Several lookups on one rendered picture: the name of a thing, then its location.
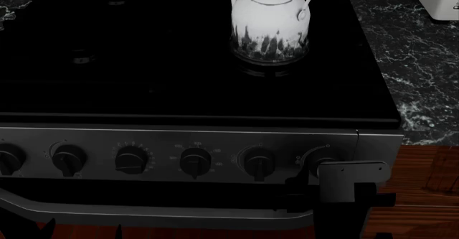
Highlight white scorched kettle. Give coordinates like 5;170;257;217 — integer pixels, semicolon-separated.
224;0;329;65

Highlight black stove knob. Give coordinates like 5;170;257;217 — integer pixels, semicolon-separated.
307;151;341;179
0;142;27;177
179;146;212;181
51;144;88;178
114;145;149;176
243;148;277;182

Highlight black gas burner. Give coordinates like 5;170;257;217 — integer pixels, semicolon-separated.
238;60;293;78

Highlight steel oven door handle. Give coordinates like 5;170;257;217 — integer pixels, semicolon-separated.
0;187;316;228

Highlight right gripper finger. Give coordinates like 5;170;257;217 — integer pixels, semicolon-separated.
284;177;319;215
316;159;392;204

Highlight wooden cabinet front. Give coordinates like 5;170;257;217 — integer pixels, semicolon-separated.
369;144;459;239

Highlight black and steel stove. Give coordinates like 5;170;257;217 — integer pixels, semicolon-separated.
0;0;405;232

